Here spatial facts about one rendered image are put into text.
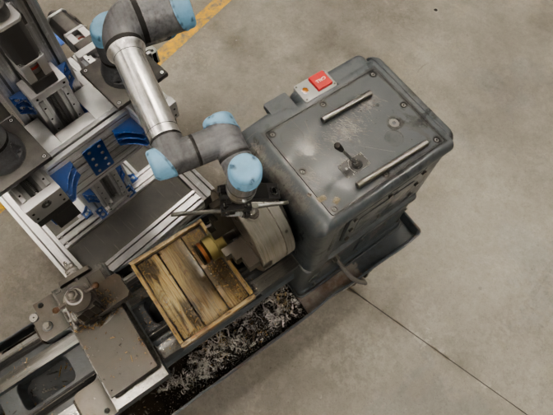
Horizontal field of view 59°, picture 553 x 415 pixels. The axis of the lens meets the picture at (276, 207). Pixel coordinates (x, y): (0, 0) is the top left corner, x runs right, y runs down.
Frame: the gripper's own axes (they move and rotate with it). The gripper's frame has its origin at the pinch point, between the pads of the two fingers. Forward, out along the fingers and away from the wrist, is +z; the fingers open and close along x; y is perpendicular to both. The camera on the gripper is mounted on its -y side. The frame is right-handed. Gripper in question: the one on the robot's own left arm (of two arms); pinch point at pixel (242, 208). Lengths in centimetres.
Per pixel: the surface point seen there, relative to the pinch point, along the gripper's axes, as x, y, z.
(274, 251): 11.6, -9.2, 13.4
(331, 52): -136, -95, 148
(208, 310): 24.4, 12.6, 39.3
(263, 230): 5.5, -6.2, 7.8
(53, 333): 23, 64, 41
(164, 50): -155, 15, 160
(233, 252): 9.1, 2.9, 18.9
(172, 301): 19, 24, 41
